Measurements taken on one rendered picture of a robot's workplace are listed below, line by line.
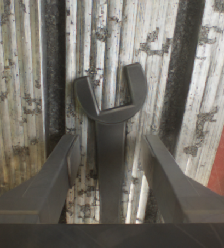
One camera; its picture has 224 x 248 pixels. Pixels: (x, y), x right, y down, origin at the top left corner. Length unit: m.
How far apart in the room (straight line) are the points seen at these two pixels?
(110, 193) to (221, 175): 0.13
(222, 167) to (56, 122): 0.18
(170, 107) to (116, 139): 0.06
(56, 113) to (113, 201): 0.10
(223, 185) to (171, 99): 0.13
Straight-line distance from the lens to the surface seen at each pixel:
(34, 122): 0.17
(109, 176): 0.17
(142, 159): 0.16
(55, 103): 0.17
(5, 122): 0.18
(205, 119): 0.17
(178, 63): 0.17
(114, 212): 0.19
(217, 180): 0.24
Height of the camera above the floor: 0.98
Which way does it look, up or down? 72 degrees down
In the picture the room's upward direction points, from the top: 177 degrees clockwise
